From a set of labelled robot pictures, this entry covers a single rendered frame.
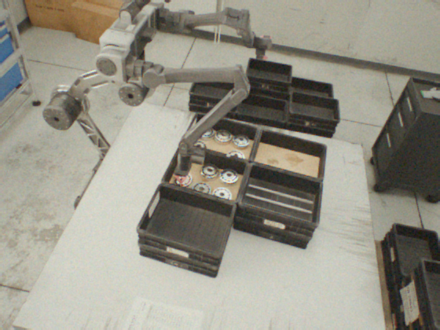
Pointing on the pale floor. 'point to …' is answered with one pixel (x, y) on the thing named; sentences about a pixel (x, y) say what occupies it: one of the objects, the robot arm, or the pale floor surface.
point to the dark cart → (410, 143)
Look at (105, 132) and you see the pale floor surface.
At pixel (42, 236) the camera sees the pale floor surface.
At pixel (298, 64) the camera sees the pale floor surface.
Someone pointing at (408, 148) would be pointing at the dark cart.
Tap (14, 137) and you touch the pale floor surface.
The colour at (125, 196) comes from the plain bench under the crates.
